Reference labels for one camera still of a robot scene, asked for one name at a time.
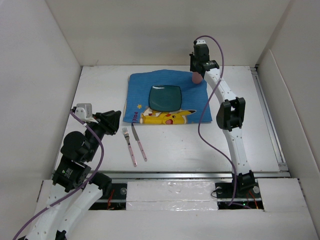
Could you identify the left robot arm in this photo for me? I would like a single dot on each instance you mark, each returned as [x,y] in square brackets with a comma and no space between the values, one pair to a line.
[75,187]

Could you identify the pink handled knife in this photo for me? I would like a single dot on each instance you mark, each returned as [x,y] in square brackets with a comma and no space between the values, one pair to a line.
[136,137]

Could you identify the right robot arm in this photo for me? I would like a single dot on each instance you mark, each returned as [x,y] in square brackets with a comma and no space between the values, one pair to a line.
[230,116]

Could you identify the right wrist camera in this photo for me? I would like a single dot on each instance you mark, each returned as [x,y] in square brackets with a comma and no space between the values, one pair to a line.
[199,42]

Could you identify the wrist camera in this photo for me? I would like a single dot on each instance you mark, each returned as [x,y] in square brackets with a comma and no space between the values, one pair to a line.
[199,42]
[84,112]

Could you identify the dark green square plate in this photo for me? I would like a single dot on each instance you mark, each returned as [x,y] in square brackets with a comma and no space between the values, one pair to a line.
[165,98]

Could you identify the pink handled fork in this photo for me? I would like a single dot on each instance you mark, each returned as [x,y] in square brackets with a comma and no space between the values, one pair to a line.
[127,138]

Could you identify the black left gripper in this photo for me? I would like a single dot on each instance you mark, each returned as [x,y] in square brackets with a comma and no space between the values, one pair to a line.
[109,120]

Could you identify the pink plastic cup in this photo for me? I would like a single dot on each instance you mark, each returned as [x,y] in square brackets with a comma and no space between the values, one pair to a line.
[196,78]

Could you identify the blue Pikachu placemat cloth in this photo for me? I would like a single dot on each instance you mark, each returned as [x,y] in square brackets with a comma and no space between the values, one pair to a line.
[194,99]

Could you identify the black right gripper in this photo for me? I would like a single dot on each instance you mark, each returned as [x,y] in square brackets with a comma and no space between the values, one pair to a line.
[192,68]

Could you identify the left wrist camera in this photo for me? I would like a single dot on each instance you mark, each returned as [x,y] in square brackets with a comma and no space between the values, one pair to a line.
[84,112]

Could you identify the aluminium rail frame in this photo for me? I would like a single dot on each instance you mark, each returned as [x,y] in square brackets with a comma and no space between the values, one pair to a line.
[188,151]

